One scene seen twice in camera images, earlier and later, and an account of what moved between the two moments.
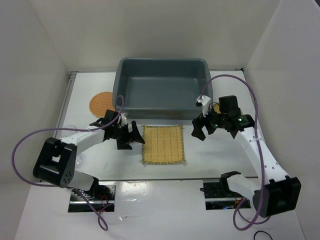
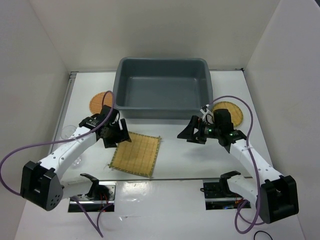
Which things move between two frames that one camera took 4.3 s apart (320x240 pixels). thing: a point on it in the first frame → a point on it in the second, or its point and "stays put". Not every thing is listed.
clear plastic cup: x=78 y=161 stays put
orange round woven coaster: x=100 y=102 stays put
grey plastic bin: x=161 y=88 stays put
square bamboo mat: x=163 y=144 → x=138 y=156
